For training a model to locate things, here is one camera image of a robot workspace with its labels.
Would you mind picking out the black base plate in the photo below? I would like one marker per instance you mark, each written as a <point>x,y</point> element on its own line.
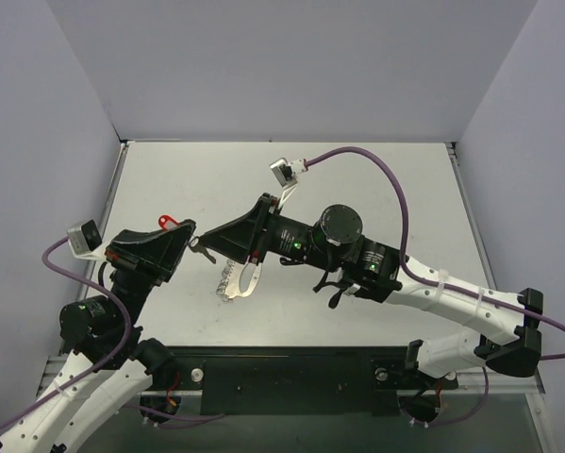
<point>304,380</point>

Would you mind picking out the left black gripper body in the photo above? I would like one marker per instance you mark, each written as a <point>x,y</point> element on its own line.
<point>134,266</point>

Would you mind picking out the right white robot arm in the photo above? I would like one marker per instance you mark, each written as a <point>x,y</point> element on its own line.
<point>500,330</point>

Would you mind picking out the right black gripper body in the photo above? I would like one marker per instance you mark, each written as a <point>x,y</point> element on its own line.
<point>265,225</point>

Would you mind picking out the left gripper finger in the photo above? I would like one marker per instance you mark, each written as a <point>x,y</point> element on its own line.
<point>137,242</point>
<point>171,245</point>

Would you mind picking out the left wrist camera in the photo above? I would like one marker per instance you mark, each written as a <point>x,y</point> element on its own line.
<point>84,240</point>

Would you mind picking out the silver key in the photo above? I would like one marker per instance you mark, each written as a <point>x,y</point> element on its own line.
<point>196,247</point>

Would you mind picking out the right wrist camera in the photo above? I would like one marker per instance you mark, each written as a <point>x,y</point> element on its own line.
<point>286,173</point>

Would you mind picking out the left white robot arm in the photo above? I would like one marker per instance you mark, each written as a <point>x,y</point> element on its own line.
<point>109,362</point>

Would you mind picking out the red key tag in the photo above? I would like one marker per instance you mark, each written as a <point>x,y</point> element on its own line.
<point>165,221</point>

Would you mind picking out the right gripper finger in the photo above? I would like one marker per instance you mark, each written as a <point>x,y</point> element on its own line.
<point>238,234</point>
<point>237,252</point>

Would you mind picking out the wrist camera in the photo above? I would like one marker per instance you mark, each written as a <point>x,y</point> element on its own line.
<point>286,173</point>
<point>84,240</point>

